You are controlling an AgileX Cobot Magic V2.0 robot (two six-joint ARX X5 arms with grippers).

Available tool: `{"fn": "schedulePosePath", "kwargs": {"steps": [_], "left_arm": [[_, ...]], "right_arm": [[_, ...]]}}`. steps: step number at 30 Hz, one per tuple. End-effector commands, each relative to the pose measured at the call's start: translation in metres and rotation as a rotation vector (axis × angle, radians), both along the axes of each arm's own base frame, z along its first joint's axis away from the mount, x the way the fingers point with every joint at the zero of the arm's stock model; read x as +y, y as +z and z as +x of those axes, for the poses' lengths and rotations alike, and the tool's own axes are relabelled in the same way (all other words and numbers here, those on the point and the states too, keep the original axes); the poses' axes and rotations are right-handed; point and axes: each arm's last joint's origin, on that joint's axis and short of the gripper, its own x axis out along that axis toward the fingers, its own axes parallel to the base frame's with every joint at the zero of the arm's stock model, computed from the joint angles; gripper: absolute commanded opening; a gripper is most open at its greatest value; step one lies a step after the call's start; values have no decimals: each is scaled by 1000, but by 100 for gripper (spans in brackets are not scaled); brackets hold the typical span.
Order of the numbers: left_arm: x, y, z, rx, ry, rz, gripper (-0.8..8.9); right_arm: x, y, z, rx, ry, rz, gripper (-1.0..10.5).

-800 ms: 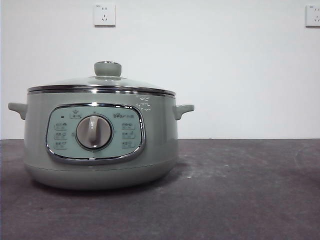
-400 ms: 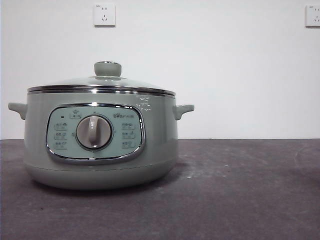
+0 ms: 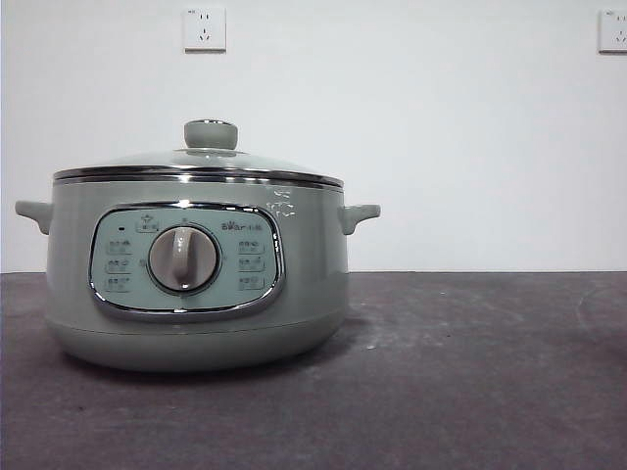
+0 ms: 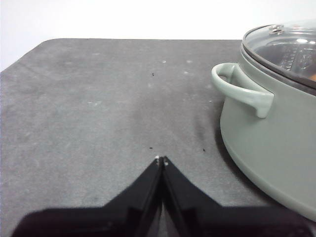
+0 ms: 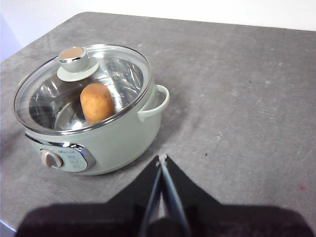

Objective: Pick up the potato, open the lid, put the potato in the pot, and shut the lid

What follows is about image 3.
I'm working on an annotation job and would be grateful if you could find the glass lid with green knob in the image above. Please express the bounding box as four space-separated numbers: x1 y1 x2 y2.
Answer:
52 118 343 185

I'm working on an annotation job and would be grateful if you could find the sage green electric pot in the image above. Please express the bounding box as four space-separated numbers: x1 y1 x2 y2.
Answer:
14 174 382 373

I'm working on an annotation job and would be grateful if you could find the white wall socket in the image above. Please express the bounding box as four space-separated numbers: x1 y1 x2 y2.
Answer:
183 6 228 54
597 8 627 55

